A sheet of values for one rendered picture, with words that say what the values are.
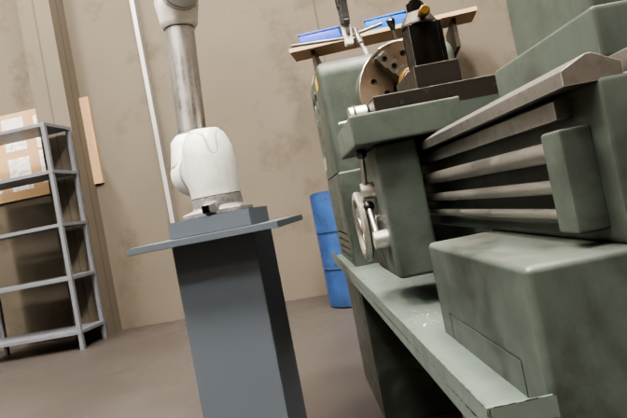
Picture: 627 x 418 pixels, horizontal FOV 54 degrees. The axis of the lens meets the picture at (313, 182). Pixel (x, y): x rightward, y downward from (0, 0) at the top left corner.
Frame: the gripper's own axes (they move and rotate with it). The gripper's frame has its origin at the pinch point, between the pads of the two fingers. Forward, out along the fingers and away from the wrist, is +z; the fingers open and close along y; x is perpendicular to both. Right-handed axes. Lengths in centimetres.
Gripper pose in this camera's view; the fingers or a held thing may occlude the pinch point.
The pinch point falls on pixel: (347, 35)
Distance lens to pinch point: 225.7
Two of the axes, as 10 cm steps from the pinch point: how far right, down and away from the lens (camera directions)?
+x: 9.8, -1.9, 0.4
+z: 1.9, 9.8, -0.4
